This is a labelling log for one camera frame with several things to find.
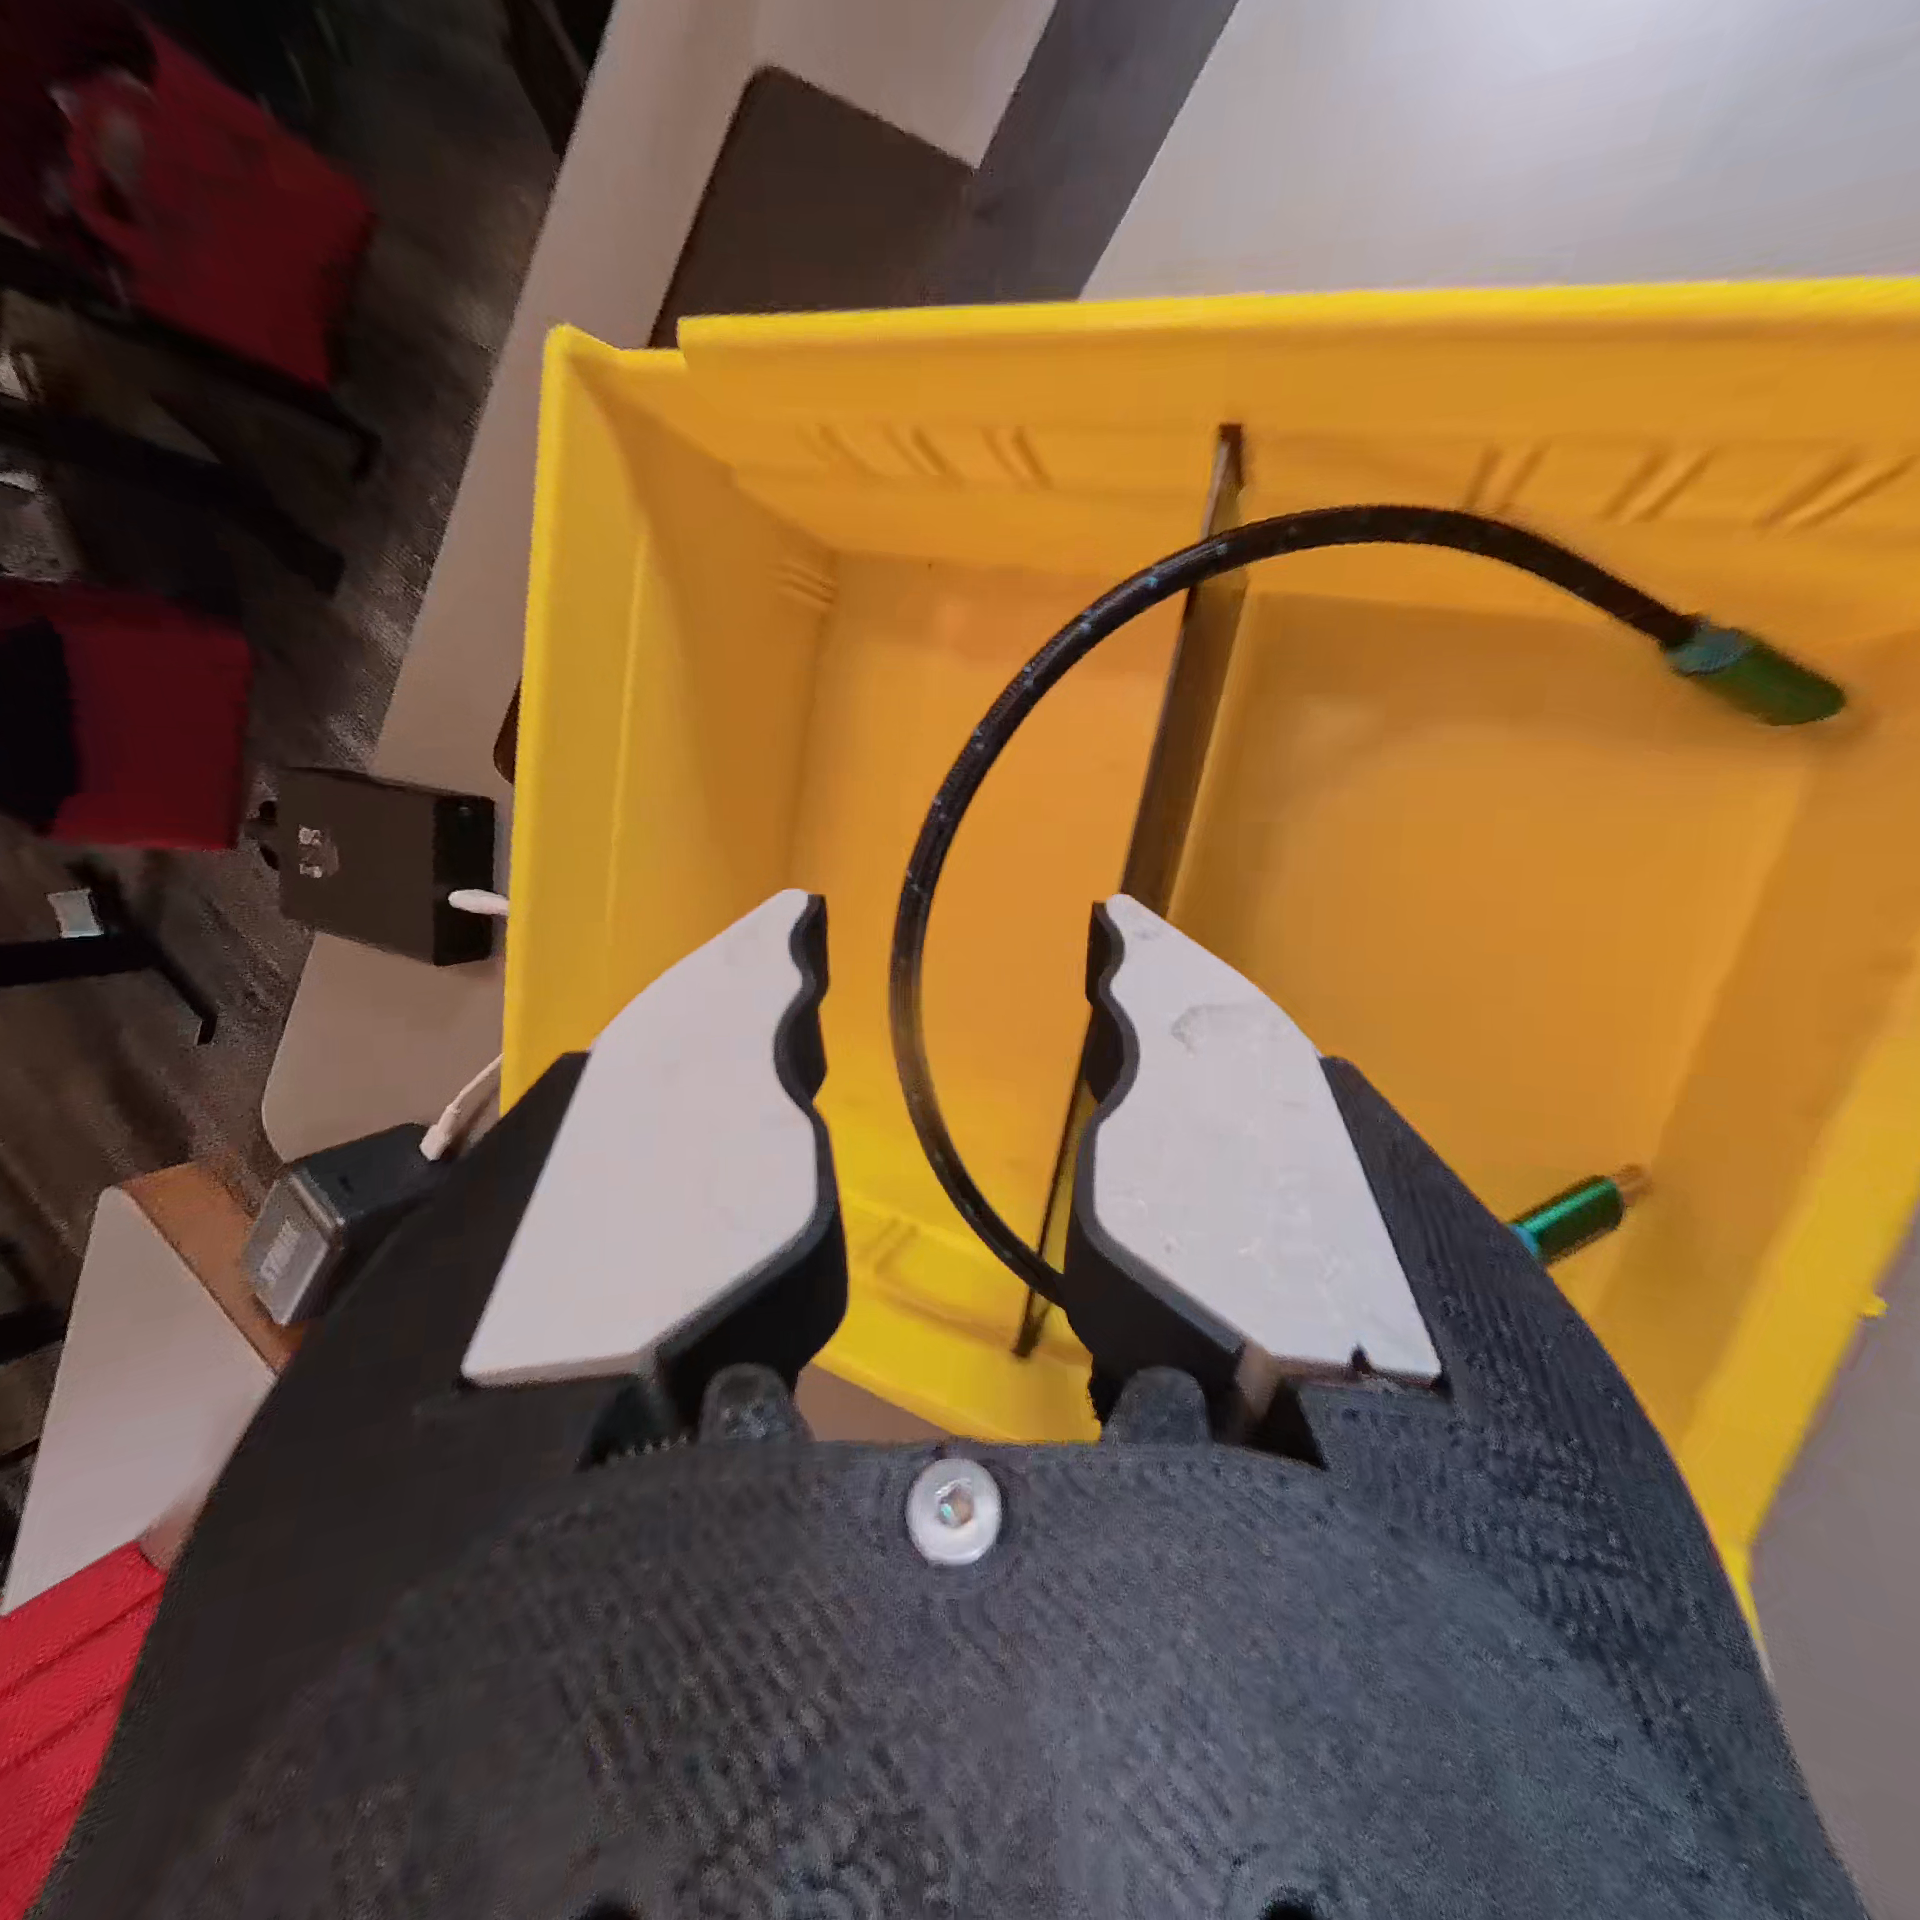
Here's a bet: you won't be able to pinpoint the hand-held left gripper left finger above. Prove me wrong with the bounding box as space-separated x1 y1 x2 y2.
457 887 850 1390

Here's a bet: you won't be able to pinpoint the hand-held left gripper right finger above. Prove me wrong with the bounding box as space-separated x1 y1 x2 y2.
1064 894 1444 1431

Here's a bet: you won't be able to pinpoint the yellow plastic bin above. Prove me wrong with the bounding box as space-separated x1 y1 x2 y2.
504 277 1920 1594

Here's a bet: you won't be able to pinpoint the green plug hdmi cable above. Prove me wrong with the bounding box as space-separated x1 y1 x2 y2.
888 507 1846 1308

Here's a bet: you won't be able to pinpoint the grey power adapter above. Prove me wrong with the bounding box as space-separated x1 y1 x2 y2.
241 1123 453 1327

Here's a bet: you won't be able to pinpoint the black power box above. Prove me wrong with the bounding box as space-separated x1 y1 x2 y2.
246 766 501 967

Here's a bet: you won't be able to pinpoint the grey wood-edged table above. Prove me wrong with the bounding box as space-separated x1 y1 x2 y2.
0 1162 301 1614

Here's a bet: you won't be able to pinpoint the red storage tote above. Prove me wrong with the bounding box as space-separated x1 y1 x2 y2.
0 586 256 854
0 0 377 393

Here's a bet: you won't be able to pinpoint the red basket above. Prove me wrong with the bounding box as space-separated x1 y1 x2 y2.
0 1553 168 1920

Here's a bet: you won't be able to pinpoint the white usb cable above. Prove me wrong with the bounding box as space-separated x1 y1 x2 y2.
420 885 512 1164

